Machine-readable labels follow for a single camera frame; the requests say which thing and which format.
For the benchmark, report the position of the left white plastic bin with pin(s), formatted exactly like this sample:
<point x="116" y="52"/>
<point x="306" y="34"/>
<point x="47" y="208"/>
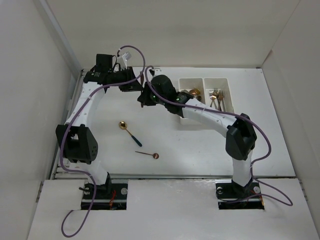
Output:
<point x="189" y="84"/>

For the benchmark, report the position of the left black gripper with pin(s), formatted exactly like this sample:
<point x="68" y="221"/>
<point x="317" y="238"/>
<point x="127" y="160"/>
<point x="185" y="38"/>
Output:
<point x="133" y="86"/>

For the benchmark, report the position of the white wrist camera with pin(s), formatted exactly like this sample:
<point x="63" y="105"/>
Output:
<point x="122" y="60"/>
<point x="155" y="71"/>

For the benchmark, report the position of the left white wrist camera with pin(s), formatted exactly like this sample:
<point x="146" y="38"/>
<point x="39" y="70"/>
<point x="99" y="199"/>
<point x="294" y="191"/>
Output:
<point x="122" y="60"/>

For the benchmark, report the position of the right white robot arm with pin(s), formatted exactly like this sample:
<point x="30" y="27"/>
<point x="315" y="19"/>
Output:
<point x="239" y="134"/>

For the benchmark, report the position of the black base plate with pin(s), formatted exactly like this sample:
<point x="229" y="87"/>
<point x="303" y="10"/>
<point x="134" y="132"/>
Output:
<point x="112" y="197"/>
<point x="232" y="196"/>

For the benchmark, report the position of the aluminium rail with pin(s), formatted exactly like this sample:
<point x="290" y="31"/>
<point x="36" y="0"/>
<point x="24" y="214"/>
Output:
<point x="74" y="92"/>
<point x="165" y="176"/>

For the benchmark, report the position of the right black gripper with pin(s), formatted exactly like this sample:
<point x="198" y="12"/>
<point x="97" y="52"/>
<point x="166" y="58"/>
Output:
<point x="144" y="98"/>

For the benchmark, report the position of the aluminium rail left side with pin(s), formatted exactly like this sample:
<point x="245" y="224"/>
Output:
<point x="74" y="92"/>

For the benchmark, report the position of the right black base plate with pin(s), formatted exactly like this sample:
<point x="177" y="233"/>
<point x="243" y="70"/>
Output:
<point x="232" y="196"/>

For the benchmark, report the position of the rose gold fork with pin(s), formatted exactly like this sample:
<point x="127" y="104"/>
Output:
<point x="142" y="82"/>

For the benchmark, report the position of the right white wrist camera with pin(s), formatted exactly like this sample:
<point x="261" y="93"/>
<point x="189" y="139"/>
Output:
<point x="155" y="71"/>

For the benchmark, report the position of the gold spoon green handle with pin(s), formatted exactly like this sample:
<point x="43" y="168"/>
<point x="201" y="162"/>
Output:
<point x="123" y="125"/>

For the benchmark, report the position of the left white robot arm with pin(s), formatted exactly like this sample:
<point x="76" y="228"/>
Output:
<point x="76" y="141"/>

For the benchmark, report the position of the aluminium rail front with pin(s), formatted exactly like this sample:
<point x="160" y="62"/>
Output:
<point x="165" y="176"/>

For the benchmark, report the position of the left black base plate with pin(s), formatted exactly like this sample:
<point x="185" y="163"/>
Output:
<point x="112" y="197"/>

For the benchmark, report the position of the small copper teaspoon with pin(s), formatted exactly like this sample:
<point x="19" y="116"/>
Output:
<point x="154" y="155"/>

